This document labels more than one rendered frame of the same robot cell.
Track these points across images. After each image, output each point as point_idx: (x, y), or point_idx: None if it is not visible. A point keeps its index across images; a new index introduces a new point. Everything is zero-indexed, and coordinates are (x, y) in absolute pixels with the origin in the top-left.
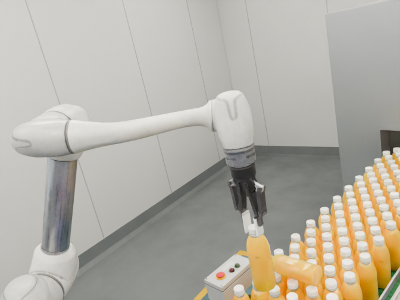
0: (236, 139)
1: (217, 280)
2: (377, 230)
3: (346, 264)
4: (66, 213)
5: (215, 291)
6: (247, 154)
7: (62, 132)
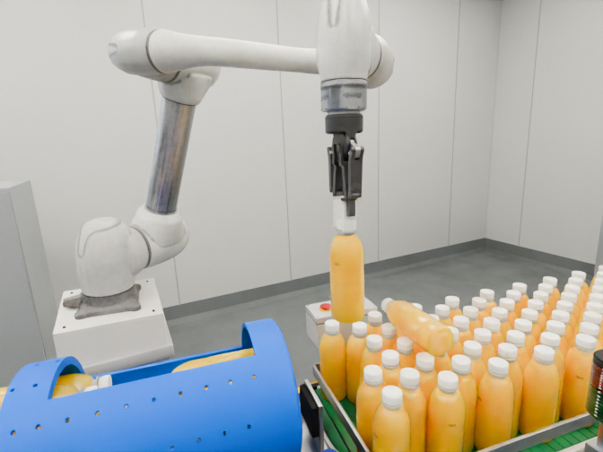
0: (331, 61)
1: (318, 310)
2: (590, 328)
3: (503, 350)
4: (170, 168)
5: (311, 324)
6: (345, 91)
7: (145, 36)
